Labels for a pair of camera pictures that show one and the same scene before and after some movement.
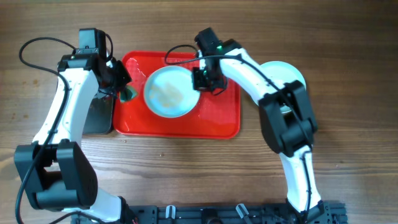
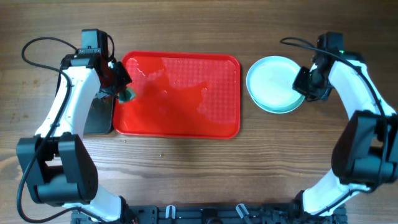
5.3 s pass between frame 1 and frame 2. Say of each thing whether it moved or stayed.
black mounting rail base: stayed
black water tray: stayed
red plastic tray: stayed
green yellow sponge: stayed
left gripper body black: stayed
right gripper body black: moved
